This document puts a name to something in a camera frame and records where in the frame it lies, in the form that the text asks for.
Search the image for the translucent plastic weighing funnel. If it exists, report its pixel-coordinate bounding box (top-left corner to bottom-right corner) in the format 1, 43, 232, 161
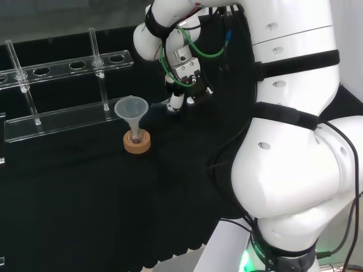
114, 95, 149, 135

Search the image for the cork ring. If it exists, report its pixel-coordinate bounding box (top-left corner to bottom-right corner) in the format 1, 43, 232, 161
123, 130, 151, 155

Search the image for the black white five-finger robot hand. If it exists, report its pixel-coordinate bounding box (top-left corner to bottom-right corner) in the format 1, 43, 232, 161
165, 56, 213, 113

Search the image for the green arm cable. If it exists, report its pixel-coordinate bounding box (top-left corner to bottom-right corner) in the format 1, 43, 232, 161
159, 24, 227, 86

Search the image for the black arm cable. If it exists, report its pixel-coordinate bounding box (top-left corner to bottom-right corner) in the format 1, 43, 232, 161
316, 118, 358, 260

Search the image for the small round-bottom glass flask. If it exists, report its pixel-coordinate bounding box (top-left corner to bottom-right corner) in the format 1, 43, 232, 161
128, 126, 143, 144

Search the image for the clear acrylic funnel stand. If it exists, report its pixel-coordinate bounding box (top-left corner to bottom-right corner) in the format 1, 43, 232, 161
0, 27, 155, 144

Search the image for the black bench cloth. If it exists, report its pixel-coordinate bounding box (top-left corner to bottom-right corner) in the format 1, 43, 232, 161
0, 15, 363, 270

